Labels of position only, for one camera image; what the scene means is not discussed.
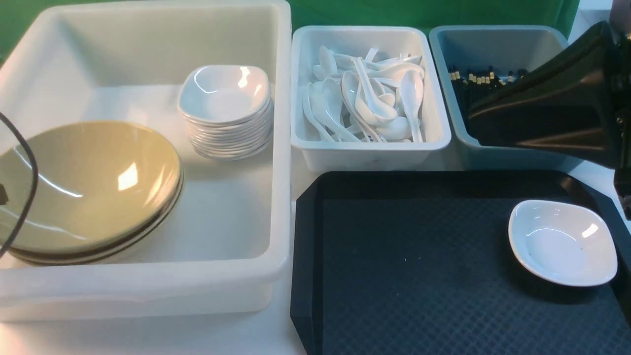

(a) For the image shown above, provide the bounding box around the white soup spoon on top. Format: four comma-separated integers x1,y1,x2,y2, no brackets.
368,63,425,82

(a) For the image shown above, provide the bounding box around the green backdrop cloth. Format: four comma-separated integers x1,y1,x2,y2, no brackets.
0,0,581,64

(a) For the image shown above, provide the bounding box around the white soup spoon centre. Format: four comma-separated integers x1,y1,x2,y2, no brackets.
351,57,397,122

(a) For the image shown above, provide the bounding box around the bundle of black chopsticks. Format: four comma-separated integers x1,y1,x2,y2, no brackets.
448,66,529,125

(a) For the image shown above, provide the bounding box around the white square sauce dish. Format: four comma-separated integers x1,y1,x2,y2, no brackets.
508,200,618,287

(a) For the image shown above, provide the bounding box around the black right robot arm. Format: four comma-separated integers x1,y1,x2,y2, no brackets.
467,22,631,218

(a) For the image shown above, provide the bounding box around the yellow-green noodle bowl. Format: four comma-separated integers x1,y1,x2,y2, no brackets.
1,121,183,259

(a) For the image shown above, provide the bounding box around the white soup spoon left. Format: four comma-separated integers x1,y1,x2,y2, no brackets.
307,78,360,143

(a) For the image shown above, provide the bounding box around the blue-grey chopstick bin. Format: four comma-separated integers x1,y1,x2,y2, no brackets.
429,25,582,173

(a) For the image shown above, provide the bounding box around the white ceramic soup spoon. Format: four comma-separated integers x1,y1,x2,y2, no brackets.
400,70,424,143

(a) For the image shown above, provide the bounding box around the stack of white sauce dishes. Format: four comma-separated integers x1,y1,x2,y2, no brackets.
180,99,275,160

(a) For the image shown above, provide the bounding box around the black textured serving tray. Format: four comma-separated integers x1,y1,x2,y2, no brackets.
290,170,631,355

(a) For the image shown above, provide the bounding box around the large white plastic tub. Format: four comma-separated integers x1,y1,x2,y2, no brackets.
1,0,292,321

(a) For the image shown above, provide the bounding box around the white plastic spoon bin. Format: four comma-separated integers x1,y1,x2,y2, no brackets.
290,26,452,173

